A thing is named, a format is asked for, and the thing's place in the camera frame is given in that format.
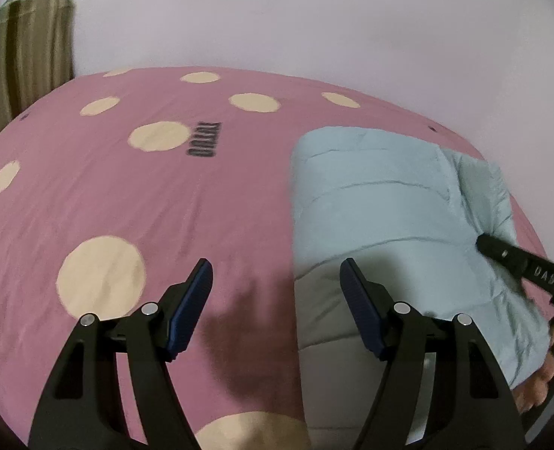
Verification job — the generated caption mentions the person's right hand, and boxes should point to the person's right hand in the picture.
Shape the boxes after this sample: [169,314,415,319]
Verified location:
[512,325,554,416]

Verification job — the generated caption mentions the pink polka dot bed sheet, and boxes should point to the pink polka dot bed sheet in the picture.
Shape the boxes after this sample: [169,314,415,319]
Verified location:
[0,66,554,450]

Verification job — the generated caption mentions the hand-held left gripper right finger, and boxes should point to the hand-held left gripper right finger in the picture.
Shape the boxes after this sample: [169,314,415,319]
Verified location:
[340,258,527,450]

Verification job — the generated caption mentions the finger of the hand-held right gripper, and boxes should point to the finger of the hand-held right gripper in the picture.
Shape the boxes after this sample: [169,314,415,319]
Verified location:
[476,234,527,276]

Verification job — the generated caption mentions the light blue padded jacket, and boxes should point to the light blue padded jacket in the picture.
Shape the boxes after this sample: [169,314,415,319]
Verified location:
[290,126,553,450]

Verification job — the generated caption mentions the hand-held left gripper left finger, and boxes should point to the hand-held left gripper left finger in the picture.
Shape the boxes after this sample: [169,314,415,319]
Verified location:
[28,258,213,450]

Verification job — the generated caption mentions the striped green brown curtain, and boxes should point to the striped green brown curtain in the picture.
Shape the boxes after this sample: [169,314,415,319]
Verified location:
[0,0,77,152]

